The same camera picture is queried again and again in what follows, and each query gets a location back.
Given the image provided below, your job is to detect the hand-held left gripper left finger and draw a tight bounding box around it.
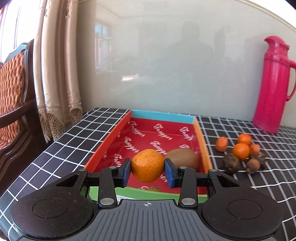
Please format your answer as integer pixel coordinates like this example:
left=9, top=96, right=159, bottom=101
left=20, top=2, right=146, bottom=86
left=55, top=158, right=132, bottom=209

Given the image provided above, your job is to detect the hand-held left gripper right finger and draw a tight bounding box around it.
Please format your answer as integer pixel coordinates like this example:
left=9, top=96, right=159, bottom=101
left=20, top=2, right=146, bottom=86
left=164, top=158, right=241, bottom=209

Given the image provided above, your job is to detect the large orange mandarin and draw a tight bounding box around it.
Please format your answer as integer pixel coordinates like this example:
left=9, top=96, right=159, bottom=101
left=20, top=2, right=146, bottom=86
left=131, top=149, right=164, bottom=183

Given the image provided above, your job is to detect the red cardboard box tray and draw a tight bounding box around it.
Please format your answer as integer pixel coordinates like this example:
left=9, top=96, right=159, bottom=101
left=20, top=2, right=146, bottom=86
left=84, top=110, right=213, bottom=200

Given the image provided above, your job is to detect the rounded orange carrot piece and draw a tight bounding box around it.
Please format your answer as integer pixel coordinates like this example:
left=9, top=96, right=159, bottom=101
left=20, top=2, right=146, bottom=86
left=216, top=136, right=228, bottom=152

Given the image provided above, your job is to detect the brown kiwi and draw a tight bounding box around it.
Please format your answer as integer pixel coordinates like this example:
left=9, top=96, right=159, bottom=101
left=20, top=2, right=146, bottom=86
left=165, top=149, right=200, bottom=170

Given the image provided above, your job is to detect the large dark brown taro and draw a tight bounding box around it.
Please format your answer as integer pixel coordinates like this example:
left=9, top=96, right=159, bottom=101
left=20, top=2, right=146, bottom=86
left=222, top=153, right=242, bottom=174

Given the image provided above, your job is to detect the black white checked tablecloth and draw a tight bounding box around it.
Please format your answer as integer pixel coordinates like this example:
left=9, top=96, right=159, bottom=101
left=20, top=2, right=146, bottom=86
left=0, top=107, right=296, bottom=241

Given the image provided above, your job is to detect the small orange mandarin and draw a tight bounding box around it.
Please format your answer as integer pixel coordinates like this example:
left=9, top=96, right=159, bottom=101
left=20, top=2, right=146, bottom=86
left=232, top=143, right=250, bottom=161
left=238, top=133, right=252, bottom=146

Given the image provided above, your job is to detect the small dark brown taro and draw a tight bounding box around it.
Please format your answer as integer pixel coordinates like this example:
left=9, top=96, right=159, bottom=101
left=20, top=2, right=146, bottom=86
left=251, top=152, right=267, bottom=170

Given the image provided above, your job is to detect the beige lace curtain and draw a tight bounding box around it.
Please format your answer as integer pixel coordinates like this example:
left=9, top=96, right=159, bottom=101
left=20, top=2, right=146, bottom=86
left=35, top=0, right=83, bottom=143

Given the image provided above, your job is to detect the wooden chair with orange cushion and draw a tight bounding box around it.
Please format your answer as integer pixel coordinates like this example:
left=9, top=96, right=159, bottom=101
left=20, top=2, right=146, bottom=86
left=0, top=39, right=50, bottom=190

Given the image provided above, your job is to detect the pink thermos jug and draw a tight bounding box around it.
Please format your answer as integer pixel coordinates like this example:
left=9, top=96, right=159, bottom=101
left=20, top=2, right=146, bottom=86
left=252, top=35, right=296, bottom=134

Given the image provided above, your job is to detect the bright window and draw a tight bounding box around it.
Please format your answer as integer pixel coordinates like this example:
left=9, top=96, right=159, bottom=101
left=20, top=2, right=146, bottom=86
left=0, top=0, right=47, bottom=65

